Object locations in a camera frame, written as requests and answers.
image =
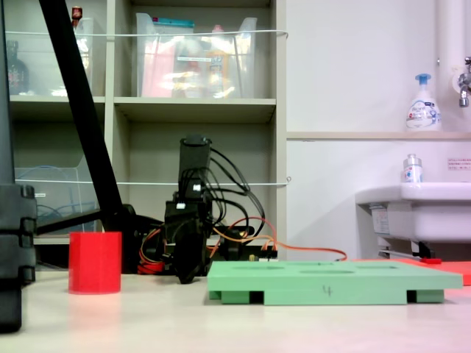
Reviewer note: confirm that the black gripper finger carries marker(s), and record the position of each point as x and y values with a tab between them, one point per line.
183	268
198	259

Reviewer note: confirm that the red octagonal pillar block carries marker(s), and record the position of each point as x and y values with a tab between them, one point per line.
95	263

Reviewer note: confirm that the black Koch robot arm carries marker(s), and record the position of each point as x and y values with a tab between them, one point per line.
195	165

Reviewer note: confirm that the circuit board with green terminal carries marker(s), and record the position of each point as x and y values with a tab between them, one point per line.
266	257

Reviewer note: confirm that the beige shelf unit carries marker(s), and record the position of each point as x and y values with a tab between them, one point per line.
195	110

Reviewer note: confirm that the green shape sorting board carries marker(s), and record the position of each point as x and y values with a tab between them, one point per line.
331	290

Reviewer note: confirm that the large clear storage bin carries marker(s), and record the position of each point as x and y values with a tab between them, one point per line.
191	73

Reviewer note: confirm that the pink package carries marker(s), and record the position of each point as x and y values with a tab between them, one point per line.
158	70

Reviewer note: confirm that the yellow spray bottle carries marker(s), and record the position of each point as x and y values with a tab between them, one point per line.
218	66

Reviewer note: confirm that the notched black stack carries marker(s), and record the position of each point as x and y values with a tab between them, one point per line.
14	257

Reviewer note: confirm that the teal topped package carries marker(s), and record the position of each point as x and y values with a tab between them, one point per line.
174	24

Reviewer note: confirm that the clear bin with bottles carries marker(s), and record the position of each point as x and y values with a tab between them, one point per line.
40	73

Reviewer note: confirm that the dark glass bottle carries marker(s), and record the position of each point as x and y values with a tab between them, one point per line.
16	70

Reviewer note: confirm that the small silver capped bottle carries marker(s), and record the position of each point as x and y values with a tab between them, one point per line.
412	171

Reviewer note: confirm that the brown capped bottle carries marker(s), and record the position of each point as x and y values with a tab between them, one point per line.
76	14

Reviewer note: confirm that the white sink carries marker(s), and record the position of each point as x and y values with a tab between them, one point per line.
434	217

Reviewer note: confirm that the white foam soap pump bottle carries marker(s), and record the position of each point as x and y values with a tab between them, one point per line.
423	110

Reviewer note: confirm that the metal faucet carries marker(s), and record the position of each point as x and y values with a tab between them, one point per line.
464	84

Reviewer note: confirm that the red printed base bracket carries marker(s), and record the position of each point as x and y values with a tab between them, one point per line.
149	268

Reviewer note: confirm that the red text wall label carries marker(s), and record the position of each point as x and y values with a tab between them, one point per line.
460	164

